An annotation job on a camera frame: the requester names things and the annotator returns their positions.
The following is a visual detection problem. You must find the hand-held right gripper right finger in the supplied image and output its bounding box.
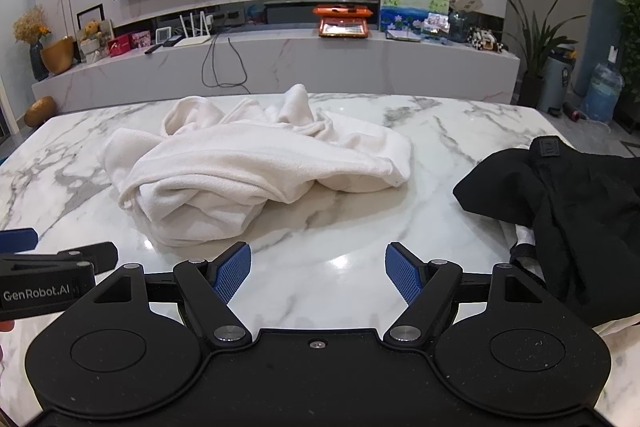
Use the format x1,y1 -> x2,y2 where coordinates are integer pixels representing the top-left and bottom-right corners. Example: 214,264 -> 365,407
384,242 -> 548,349

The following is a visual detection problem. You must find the white router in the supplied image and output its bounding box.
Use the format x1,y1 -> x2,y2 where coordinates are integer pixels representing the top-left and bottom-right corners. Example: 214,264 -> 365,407
172,9 -> 213,48

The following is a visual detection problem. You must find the marble television console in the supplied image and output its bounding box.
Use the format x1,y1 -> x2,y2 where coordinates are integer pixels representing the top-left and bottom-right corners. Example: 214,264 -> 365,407
31,0 -> 521,115

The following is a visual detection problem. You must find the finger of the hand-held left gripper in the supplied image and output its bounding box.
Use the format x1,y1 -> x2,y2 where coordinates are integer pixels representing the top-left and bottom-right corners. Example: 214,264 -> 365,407
0,243 -> 119,275
0,229 -> 39,253

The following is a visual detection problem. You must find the grey trash can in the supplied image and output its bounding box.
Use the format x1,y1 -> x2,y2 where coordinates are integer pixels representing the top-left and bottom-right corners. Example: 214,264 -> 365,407
542,47 -> 578,115

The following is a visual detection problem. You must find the black and white plush toy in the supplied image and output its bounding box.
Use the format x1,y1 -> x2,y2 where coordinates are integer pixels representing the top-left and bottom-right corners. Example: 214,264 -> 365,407
467,27 -> 506,52

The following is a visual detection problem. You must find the teddy bear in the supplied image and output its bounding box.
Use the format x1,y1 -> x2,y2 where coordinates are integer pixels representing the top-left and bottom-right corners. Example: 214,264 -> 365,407
80,21 -> 103,52

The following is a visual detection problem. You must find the notebook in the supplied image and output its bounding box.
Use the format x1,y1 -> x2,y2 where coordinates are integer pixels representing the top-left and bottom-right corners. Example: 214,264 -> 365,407
385,28 -> 422,44

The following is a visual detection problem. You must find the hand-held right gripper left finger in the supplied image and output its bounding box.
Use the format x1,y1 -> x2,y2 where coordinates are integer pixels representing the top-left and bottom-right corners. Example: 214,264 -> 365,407
90,242 -> 253,349

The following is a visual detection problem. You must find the tall leafy plant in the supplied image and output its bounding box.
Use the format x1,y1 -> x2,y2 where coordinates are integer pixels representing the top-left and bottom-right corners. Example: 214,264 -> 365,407
607,0 -> 640,108

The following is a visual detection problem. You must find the landscape painting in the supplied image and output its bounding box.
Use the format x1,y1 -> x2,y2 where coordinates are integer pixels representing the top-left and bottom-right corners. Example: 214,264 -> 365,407
379,0 -> 451,32

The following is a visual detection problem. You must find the black garment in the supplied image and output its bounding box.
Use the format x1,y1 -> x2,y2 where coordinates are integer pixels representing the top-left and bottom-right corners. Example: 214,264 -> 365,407
452,136 -> 640,328

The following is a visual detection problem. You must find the blue water bottle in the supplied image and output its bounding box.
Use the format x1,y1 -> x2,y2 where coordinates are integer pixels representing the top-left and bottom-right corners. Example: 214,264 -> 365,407
582,47 -> 625,124

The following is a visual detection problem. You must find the orange tray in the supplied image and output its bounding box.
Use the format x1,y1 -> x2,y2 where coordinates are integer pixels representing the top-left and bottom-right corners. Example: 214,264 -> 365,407
312,5 -> 373,39

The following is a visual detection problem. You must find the black cable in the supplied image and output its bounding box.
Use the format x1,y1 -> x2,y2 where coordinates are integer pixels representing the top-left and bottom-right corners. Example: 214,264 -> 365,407
201,14 -> 250,88

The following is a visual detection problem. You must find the potted plant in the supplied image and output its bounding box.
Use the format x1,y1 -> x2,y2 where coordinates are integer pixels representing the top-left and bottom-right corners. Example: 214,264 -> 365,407
500,0 -> 586,108

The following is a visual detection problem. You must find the black picture frame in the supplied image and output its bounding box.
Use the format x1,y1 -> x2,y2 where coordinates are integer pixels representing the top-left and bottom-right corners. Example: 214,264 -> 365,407
76,3 -> 105,42

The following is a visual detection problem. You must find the small photo frame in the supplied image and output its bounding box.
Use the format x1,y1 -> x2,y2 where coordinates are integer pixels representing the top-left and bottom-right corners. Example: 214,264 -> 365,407
421,12 -> 451,38

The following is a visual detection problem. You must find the red box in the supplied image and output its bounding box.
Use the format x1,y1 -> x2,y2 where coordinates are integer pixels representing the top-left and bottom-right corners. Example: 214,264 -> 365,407
107,33 -> 132,58

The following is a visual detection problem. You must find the brown round ornament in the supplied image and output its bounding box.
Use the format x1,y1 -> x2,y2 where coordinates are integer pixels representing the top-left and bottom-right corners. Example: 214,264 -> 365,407
23,96 -> 57,128

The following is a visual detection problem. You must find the vase with dried flowers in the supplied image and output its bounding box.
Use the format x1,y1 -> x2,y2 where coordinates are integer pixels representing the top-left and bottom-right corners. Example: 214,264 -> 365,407
12,5 -> 52,82

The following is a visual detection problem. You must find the glass jar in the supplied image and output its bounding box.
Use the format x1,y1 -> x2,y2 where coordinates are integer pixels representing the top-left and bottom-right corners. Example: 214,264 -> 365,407
448,7 -> 473,44

